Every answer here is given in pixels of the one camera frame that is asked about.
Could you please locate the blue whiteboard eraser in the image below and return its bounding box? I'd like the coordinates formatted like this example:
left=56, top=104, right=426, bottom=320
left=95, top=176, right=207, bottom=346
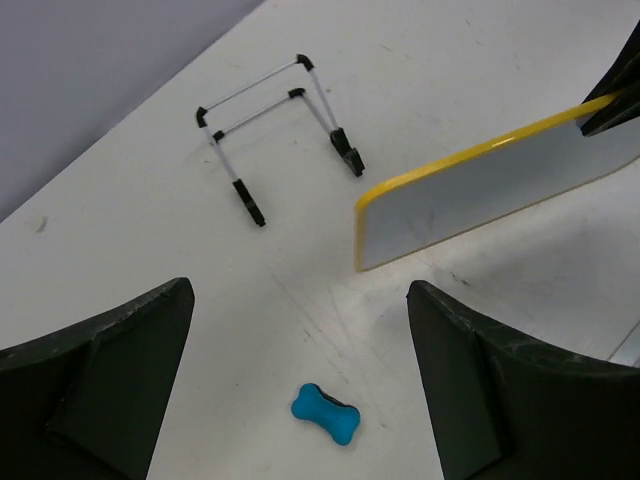
left=290, top=383, right=361, bottom=446

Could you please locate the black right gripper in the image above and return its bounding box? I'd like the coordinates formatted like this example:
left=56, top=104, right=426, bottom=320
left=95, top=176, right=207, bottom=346
left=580, top=25, right=640, bottom=137

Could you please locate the yellow framed whiteboard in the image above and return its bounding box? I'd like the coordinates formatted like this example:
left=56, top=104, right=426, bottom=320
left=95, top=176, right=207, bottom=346
left=354, top=95, right=639, bottom=272

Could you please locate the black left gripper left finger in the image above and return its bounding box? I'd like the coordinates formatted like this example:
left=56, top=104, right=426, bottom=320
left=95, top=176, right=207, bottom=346
left=1, top=277, right=195, bottom=479

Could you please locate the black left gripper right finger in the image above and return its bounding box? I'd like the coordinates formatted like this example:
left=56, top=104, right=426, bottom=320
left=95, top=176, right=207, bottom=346
left=407, top=280, right=639, bottom=479

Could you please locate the black metal whiteboard stand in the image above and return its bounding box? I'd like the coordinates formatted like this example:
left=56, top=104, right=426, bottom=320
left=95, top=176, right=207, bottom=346
left=194, top=53, right=366, bottom=228

